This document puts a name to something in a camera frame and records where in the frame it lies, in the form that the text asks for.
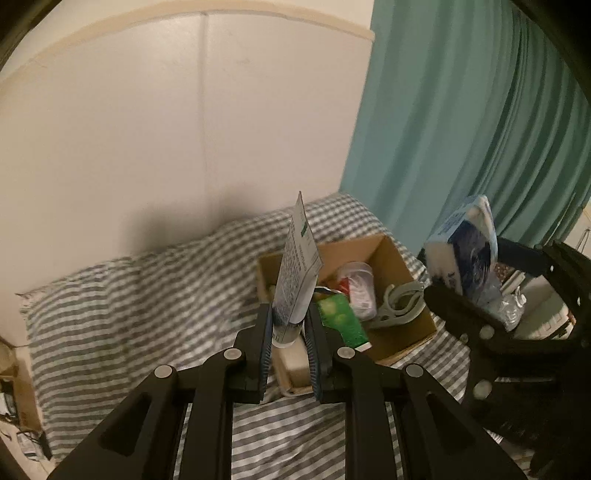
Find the grey checkered blanket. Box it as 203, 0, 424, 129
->
16, 193, 511, 480

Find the small cardboard box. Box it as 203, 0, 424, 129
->
0, 336, 45, 433

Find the white furniture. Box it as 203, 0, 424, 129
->
512, 276, 583, 341

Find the teal curtain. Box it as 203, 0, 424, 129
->
341, 0, 591, 274

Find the clear plastic cup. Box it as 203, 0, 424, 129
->
339, 261, 376, 320

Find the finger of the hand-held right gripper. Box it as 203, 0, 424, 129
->
423, 284, 514, 409
496, 237, 556, 278

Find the green medicine box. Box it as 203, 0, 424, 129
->
316, 295, 373, 352

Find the white toothpaste tube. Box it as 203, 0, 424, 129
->
270, 191, 323, 348

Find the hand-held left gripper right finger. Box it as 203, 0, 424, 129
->
305, 305, 529, 480

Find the clear plastic bag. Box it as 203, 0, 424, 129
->
480, 276, 528, 332

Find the blue white tissue pack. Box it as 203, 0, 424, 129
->
424, 195, 502, 306

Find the grey plastic clip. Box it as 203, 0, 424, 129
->
368, 282, 428, 330

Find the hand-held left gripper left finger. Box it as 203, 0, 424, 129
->
46, 302, 274, 480

